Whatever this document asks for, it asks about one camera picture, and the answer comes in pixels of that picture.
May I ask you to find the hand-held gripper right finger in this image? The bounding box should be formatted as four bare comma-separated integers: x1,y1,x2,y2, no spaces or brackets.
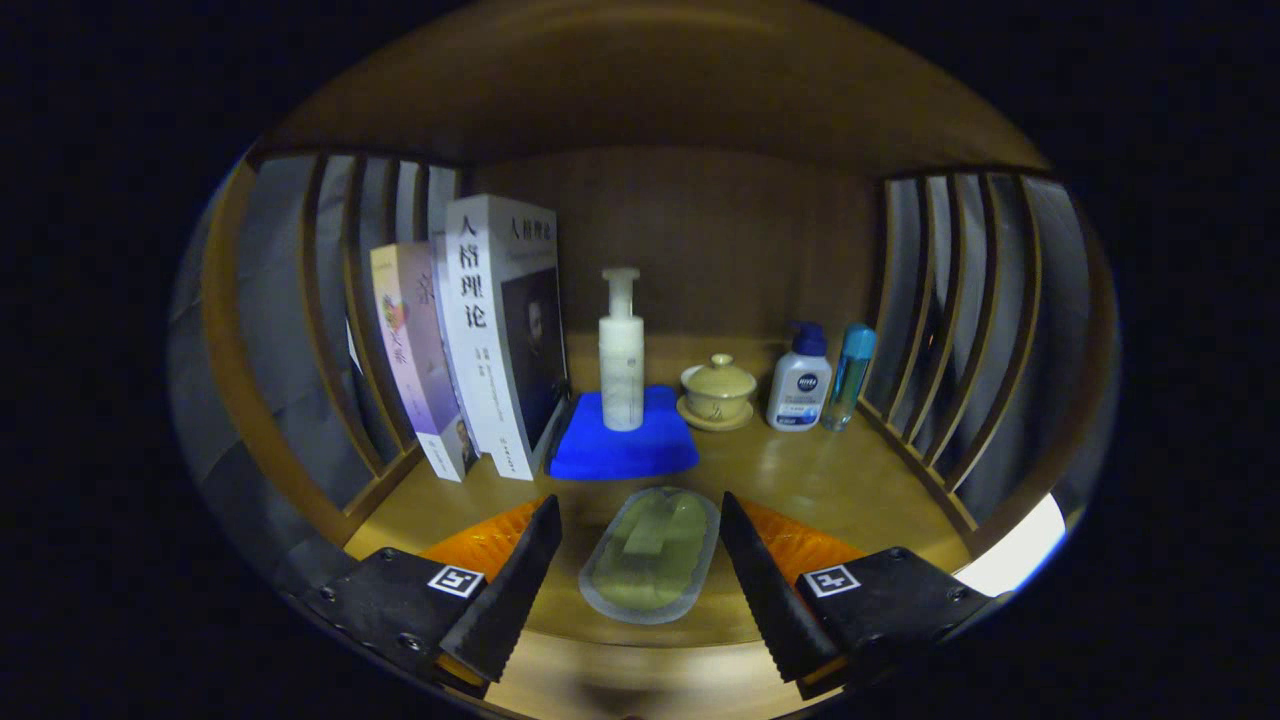
718,490,1006,701

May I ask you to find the blue folded cloth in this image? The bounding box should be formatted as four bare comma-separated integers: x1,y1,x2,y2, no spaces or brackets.
547,385,701,482

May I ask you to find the wooden countertop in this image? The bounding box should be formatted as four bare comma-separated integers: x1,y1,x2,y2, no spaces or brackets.
343,390,976,720

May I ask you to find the green and grey scrub brush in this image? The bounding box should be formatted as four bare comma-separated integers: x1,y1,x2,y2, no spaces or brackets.
578,486,721,626

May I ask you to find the wooden cabinet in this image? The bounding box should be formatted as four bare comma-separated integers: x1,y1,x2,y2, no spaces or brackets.
165,0,1121,720

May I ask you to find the white bottle with blue cap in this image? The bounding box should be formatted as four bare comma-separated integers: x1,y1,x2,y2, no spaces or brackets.
765,321,833,433

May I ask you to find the thick white book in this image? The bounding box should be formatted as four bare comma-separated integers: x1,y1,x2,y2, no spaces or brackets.
443,194,571,482

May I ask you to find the pink and purple book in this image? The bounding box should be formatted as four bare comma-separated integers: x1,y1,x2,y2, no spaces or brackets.
369,241,481,483

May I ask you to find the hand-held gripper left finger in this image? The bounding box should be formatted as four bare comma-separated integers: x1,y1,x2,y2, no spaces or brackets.
300,494,564,691

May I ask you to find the teal bottle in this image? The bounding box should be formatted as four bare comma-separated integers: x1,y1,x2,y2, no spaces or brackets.
820,323,878,433

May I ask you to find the white pump bottle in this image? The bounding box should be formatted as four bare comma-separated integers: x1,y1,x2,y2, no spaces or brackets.
598,267,646,433

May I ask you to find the white panel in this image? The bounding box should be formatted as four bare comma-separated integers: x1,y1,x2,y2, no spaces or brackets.
955,492,1067,598

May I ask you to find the yellow lidded teacup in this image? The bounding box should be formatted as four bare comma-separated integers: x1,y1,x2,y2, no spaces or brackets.
677,353,758,433

